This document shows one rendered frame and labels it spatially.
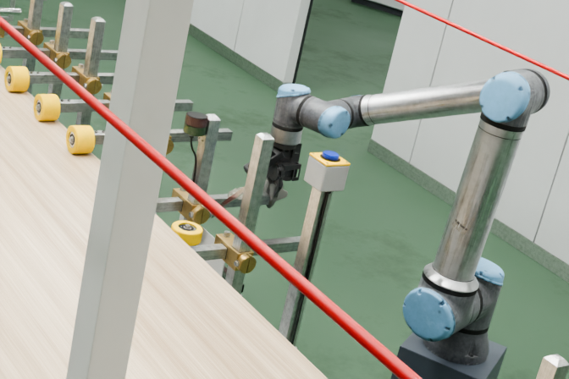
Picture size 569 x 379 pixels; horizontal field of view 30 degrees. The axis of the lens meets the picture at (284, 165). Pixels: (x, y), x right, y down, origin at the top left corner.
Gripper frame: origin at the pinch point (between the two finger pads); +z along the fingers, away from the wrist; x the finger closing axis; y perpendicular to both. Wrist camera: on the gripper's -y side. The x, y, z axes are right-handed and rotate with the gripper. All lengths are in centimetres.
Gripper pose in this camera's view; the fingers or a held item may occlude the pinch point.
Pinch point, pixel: (267, 204)
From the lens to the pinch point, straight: 313.3
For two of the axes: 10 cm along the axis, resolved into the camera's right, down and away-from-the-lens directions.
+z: -1.7, 9.2, 3.6
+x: -5.4, -4.0, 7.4
